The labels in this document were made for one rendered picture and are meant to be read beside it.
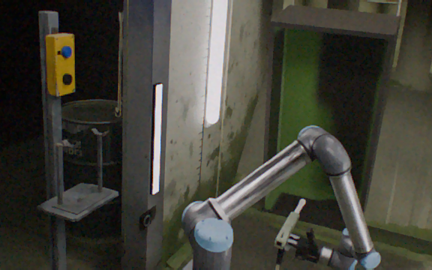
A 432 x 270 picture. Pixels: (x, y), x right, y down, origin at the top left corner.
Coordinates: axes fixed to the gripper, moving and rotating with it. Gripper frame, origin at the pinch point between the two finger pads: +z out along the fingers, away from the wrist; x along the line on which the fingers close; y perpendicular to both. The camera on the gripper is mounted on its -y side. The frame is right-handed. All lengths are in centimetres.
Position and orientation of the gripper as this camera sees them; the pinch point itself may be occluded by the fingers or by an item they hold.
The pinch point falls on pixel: (283, 235)
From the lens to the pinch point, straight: 251.4
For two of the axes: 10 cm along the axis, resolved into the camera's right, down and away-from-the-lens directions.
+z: -9.1, -2.9, 2.9
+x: 3.8, -3.1, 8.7
